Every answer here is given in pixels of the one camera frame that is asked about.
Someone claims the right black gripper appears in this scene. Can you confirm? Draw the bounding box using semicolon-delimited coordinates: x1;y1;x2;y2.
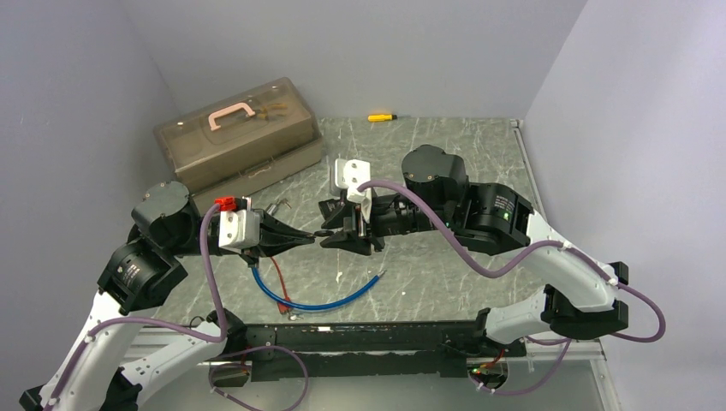
320;192;456;255

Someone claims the black padlock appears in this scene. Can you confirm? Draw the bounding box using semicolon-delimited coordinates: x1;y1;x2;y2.
318;199;341;220

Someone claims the blue cable lock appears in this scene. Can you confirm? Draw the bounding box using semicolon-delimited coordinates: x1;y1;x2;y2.
251;200;388;313

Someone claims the red cable lock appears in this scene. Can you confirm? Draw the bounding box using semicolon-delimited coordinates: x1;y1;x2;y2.
270;257;293;315

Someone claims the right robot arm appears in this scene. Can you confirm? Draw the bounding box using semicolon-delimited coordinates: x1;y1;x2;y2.
318;145;628;355

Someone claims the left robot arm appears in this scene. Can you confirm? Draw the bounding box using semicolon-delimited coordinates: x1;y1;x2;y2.
20;182;314;410

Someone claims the brown translucent tool box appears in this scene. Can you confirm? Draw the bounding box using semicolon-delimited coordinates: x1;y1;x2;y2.
153;77;323;211

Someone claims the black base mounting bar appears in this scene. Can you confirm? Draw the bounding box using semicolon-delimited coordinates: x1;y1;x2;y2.
217;320;523;382

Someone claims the yellow handled screwdriver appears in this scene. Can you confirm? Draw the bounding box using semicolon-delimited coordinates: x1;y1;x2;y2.
367;114;398;123

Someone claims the aluminium frame rail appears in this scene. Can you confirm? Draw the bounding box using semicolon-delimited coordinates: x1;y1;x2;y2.
135;334;606;369

